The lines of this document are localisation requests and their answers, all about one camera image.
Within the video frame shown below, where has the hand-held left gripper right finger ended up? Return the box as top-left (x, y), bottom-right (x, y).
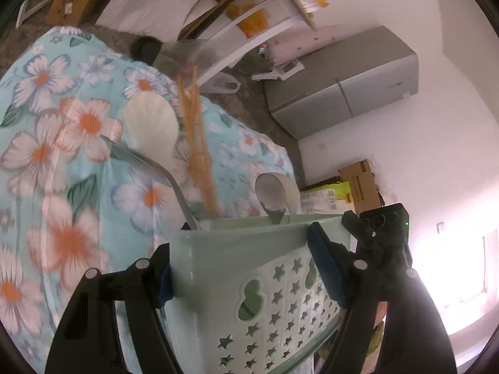
top-left (306, 221), bottom-right (458, 374)

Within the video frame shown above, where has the pink rolled mat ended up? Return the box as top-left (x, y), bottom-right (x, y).
top-left (269, 23), bottom-right (367, 63)

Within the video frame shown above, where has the white green rice bag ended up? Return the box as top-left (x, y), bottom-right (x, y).
top-left (300, 181), bottom-right (355, 217)

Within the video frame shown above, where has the grey refrigerator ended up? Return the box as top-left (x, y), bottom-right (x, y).
top-left (265, 25), bottom-right (419, 141)

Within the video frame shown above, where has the white rice paddle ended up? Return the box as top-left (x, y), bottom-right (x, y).
top-left (122, 91), bottom-right (179, 164)

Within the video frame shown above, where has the white table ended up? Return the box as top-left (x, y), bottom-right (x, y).
top-left (177, 0), bottom-right (332, 86)

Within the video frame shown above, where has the open cardboard box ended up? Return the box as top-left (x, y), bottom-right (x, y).
top-left (338, 159), bottom-right (385, 213)

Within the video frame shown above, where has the bundle of wooden chopsticks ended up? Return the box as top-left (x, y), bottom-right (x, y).
top-left (175, 64), bottom-right (223, 217)

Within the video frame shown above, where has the steel ladle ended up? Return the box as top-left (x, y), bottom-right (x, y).
top-left (102, 136), bottom-right (200, 231)

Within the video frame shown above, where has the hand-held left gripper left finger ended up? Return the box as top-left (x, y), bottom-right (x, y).
top-left (45, 243), bottom-right (184, 374)

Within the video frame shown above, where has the white scale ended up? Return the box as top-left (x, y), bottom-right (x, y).
top-left (253, 60), bottom-right (305, 82)

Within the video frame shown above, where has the small yellow plastic bag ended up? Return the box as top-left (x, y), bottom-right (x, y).
top-left (226, 2), bottom-right (269, 36)

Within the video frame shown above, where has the floral blue tablecloth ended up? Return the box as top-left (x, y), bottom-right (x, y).
top-left (0, 25), bottom-right (297, 374)

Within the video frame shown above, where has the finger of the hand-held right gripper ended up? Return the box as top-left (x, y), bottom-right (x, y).
top-left (342, 210), bottom-right (369, 242)

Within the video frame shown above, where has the mint green utensil basket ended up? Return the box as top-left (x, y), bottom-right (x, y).
top-left (169, 212), bottom-right (353, 374)

